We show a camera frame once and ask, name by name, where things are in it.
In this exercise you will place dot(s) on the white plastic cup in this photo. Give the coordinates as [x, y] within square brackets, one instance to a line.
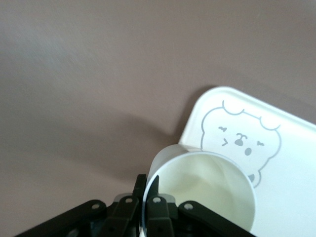
[207, 187]

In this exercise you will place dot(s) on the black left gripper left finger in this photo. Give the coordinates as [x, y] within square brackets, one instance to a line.
[116, 217]

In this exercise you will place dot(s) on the white tray with bear print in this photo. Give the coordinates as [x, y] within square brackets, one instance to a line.
[284, 158]

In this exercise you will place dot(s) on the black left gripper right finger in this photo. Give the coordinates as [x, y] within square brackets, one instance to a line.
[160, 217]

